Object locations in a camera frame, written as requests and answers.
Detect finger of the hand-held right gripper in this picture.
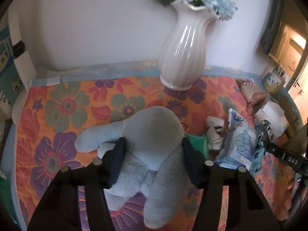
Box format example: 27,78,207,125
263,142,283,158

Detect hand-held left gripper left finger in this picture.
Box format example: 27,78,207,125
27,137,127,231

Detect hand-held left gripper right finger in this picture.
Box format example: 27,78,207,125
182,138,282,231

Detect plaid fabric bow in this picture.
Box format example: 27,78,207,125
256,119,273,145

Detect white printed soft packet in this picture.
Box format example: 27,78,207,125
215,108,259,170

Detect pale fluffy plush toy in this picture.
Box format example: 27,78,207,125
74,107,193,229

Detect teal soft item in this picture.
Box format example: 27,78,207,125
185,135,208,159

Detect blue dotted tissue pack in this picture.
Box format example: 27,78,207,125
254,100,289,140

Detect white rolled socks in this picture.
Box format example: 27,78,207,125
206,115,229,151

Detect brown pink pouch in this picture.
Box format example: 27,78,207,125
237,80,269,112

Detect floral table cloth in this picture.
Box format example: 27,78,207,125
13,74,301,231

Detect cardboard pen holder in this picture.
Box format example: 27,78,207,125
262,65,288,95

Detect white ribbed vase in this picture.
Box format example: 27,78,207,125
158,0,220,91

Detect white bookend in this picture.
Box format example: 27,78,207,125
10,38,36,87

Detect row of books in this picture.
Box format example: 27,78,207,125
0,24,27,116

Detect gold key ring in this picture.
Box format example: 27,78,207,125
179,120,190,133

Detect dark frame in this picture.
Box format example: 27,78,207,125
259,0,289,56

